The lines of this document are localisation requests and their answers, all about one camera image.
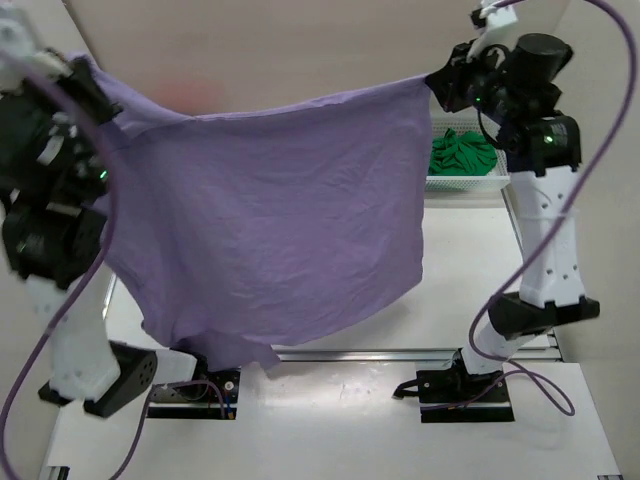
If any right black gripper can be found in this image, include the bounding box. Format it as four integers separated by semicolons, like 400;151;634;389
427;41;520;126

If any purple t shirt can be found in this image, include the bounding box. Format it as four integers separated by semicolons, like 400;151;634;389
89;65;432;370

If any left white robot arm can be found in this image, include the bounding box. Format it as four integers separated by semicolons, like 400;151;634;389
1;51;209;418

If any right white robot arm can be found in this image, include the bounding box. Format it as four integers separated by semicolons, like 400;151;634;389
393;33;600;408

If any green t shirt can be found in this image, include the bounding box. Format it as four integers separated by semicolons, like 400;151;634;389
428;128;498;176

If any white plastic basket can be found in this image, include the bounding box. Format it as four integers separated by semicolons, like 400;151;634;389
425;112;509;192

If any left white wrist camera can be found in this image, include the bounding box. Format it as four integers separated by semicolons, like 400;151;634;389
1;2;41;92

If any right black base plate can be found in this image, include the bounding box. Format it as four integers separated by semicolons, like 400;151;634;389
416;370;515;424

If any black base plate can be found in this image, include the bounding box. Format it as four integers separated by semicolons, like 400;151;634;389
416;370;515;424
147;369;241;421

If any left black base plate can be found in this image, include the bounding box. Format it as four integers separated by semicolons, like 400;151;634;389
147;369;241;421

